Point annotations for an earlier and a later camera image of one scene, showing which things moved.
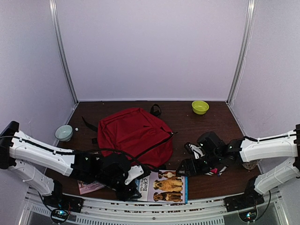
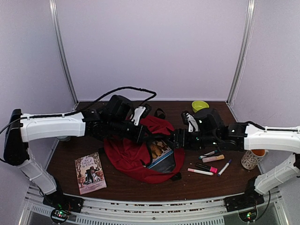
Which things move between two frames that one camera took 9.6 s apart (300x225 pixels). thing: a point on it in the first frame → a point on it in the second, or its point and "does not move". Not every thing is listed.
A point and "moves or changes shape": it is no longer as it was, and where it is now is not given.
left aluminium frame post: [53, 8] does not move
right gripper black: [185, 164] → [178, 133]
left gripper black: [126, 195] → [138, 137]
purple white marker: [221, 172] does not move
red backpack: [141, 133] moves or changes shape
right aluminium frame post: [251, 12] does not move
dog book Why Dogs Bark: [163, 186] → [159, 150]
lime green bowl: [199, 107] does not move
